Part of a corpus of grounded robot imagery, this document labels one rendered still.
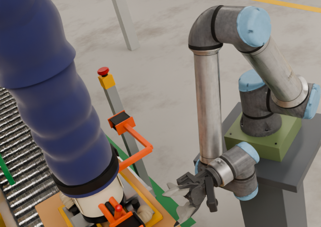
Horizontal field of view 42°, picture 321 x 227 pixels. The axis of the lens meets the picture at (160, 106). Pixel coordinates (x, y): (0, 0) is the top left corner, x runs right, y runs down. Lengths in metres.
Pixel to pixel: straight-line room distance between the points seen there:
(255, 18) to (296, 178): 0.82
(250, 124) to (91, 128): 0.86
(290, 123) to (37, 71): 1.24
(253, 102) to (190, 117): 1.81
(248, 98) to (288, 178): 0.37
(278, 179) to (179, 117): 1.93
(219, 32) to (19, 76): 0.60
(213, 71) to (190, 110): 2.32
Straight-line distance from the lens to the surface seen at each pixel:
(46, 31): 1.16
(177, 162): 3.22
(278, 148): 1.90
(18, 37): 1.14
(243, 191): 1.55
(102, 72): 2.42
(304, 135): 2.08
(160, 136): 3.52
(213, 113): 1.47
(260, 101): 1.85
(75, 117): 1.27
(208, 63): 1.41
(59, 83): 1.21
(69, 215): 1.69
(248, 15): 1.28
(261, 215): 2.31
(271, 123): 1.95
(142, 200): 1.60
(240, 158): 1.45
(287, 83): 1.62
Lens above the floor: 2.07
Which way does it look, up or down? 32 degrees down
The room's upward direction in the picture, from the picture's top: 17 degrees counter-clockwise
